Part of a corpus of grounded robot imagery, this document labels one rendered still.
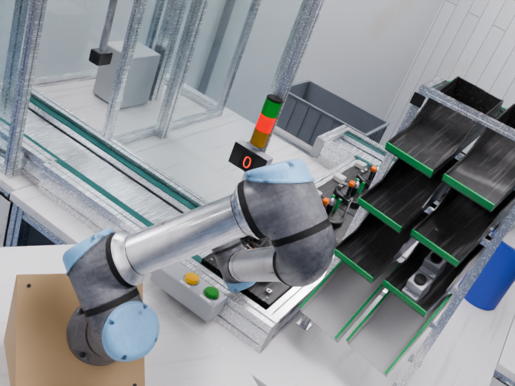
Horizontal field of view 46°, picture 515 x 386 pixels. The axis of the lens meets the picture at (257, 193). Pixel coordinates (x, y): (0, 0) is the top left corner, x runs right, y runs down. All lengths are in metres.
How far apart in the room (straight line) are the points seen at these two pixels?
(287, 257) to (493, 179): 0.59
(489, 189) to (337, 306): 0.52
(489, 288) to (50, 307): 1.57
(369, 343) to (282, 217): 0.68
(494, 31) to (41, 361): 4.54
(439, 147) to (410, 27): 4.12
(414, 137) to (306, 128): 2.22
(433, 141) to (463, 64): 3.94
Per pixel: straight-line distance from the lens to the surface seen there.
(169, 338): 1.66
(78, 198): 1.94
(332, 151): 2.92
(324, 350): 1.84
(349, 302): 1.70
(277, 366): 1.71
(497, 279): 2.38
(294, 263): 1.11
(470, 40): 5.46
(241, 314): 1.70
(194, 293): 1.66
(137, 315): 1.25
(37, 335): 1.43
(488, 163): 1.54
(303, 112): 3.70
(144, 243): 1.20
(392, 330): 1.69
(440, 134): 1.55
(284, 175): 1.08
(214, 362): 1.64
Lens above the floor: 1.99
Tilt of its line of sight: 28 degrees down
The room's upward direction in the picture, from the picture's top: 22 degrees clockwise
